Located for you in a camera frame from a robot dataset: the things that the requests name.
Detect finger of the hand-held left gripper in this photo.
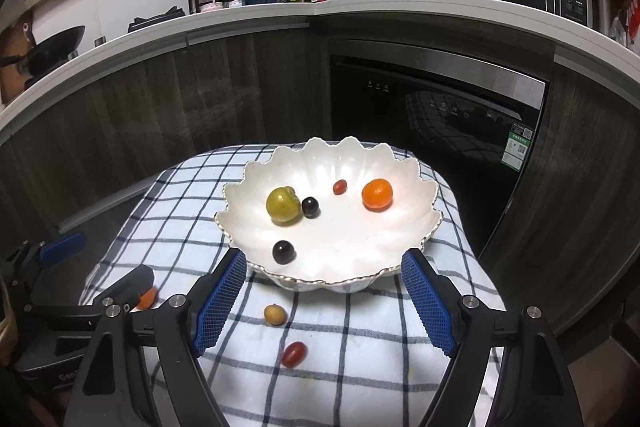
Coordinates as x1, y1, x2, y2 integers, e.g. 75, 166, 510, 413
92, 264, 156, 308
20, 232, 87, 268

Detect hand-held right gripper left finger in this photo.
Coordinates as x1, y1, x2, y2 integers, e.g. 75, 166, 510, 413
65, 249, 248, 427

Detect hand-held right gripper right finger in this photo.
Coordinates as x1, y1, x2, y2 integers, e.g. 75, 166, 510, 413
400, 249, 586, 427

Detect small orange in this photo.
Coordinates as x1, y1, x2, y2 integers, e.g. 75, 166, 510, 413
136, 287, 160, 311
361, 178, 395, 212

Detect white shell-shaped plate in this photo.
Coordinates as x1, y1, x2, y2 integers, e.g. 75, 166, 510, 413
214, 136, 445, 294

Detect yellow-green plum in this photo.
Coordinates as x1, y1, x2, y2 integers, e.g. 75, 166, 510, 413
265, 186, 302, 224

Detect checkered cloth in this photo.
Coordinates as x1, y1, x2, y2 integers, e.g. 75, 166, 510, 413
80, 139, 506, 427

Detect dark wood cabinet door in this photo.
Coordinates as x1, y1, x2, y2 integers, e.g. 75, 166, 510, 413
185, 24, 332, 155
0, 49, 193, 258
477, 57, 640, 360

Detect green label sticker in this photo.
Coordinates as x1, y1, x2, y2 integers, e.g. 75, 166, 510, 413
501, 122, 535, 170

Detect black built-in dishwasher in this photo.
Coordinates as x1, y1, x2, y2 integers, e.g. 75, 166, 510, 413
327, 38, 551, 253

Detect black wok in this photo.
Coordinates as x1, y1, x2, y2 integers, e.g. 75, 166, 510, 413
0, 25, 87, 80

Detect black stove grate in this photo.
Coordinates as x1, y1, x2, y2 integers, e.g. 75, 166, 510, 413
127, 7, 186, 32

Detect white kitchen countertop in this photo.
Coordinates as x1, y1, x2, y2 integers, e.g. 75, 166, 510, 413
0, 0, 640, 138

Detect hanging colourful packets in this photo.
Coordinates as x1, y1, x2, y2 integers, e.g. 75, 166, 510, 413
607, 0, 640, 48

